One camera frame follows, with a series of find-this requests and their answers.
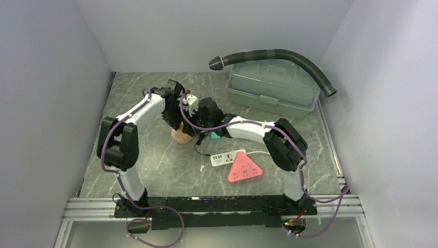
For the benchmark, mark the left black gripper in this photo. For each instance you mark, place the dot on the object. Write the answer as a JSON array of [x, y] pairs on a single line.
[[174, 123]]

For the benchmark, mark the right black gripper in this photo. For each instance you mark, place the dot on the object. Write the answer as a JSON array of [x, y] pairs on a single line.
[[194, 114]]

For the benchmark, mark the teal cube adapter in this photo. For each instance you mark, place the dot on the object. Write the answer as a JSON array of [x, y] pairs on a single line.
[[215, 136]]

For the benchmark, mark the round pink power socket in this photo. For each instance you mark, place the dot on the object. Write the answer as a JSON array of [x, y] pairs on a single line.
[[180, 137]]

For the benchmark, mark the white power strip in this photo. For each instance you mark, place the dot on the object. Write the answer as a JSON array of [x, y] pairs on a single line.
[[225, 158]]

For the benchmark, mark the pink triangular power strip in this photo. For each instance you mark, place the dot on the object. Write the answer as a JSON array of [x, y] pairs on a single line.
[[243, 168]]

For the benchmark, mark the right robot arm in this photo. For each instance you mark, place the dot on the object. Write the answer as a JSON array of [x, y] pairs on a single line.
[[285, 145]]

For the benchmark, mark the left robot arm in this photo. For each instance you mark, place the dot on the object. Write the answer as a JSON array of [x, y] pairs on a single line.
[[118, 144]]

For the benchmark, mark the green plastic storage box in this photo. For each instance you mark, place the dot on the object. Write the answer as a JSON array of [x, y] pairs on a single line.
[[275, 86]]

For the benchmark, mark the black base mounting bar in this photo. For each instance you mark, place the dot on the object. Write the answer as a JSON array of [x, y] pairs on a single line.
[[217, 211]]

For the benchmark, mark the aluminium frame rail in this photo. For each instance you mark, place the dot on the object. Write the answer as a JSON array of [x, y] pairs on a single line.
[[103, 209]]

